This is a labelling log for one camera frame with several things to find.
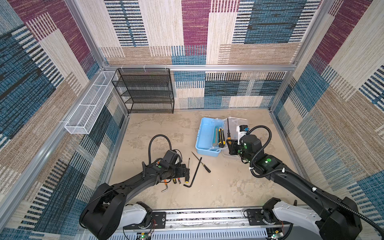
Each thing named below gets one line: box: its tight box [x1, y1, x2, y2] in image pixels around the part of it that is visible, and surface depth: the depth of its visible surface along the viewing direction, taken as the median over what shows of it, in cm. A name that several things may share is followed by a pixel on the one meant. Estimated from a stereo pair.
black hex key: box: [183, 157, 203, 188], surface depth 90 cm
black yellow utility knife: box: [218, 127, 226, 148], surface depth 96 cm
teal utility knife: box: [212, 126, 220, 147], surface depth 96 cm
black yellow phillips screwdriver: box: [185, 158, 190, 183], surface depth 87 cm
